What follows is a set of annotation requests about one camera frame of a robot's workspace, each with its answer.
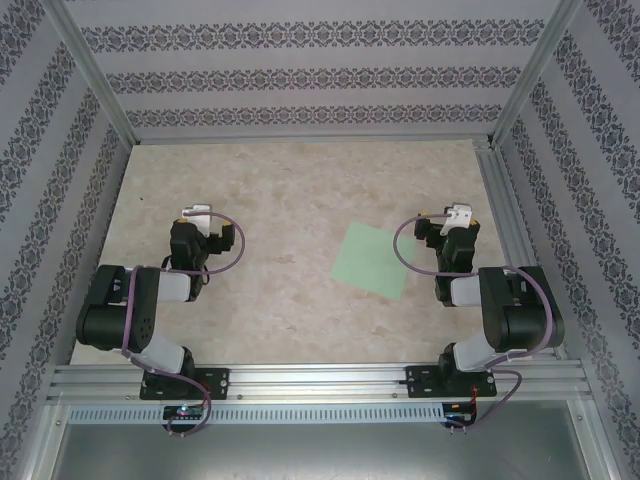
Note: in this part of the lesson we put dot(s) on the green paper sheet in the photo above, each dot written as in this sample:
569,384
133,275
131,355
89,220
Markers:
370,260

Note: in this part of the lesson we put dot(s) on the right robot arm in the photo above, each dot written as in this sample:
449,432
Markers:
525,310

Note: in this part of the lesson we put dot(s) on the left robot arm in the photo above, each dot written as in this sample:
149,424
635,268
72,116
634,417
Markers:
105,300

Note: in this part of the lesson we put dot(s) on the grey sheet metal panel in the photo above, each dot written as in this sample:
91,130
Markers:
320,455

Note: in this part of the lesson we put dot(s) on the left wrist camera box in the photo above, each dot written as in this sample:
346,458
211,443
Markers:
199,212

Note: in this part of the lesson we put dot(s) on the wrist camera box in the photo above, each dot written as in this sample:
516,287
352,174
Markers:
199,212
460,215

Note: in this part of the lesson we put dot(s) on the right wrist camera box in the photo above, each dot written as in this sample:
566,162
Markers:
460,215

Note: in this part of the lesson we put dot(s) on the aluminium side rail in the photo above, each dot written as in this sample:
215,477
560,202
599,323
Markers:
500,200

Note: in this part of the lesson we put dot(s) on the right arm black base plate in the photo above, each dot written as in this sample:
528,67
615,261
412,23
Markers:
417,382

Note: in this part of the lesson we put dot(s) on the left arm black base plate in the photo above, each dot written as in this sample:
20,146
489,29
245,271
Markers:
215,382

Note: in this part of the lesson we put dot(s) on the aluminium frame post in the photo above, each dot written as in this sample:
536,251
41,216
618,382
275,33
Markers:
535,70
93,70

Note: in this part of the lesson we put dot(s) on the aluminium mounting rail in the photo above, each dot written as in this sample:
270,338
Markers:
320,382

